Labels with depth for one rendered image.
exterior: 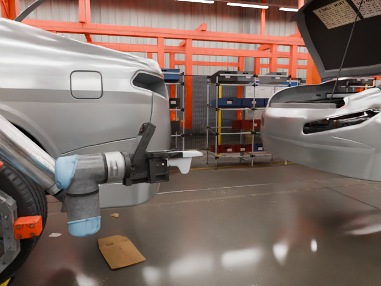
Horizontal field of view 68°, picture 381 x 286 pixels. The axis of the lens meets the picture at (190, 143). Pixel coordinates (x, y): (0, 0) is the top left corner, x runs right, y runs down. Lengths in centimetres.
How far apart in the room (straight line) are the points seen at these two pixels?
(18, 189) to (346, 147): 226
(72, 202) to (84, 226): 6
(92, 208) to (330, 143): 219
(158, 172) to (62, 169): 23
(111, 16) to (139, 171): 1052
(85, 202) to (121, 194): 107
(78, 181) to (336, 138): 222
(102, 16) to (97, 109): 956
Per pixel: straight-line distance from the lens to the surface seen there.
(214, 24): 1182
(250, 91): 687
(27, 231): 140
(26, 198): 145
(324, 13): 366
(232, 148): 591
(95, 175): 70
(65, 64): 173
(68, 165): 69
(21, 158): 80
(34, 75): 175
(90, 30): 768
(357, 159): 262
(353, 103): 263
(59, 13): 1131
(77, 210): 72
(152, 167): 74
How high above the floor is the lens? 138
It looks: 8 degrees down
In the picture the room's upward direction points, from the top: straight up
